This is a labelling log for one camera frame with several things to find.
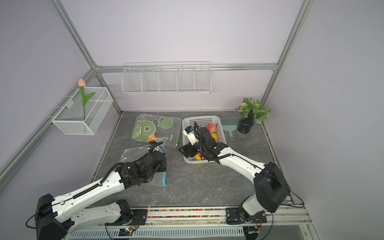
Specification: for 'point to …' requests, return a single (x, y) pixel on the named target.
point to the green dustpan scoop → (229, 125)
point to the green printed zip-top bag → (161, 127)
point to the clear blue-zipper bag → (133, 155)
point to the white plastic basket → (202, 121)
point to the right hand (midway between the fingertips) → (184, 145)
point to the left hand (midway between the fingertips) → (164, 161)
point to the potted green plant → (251, 110)
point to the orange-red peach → (152, 138)
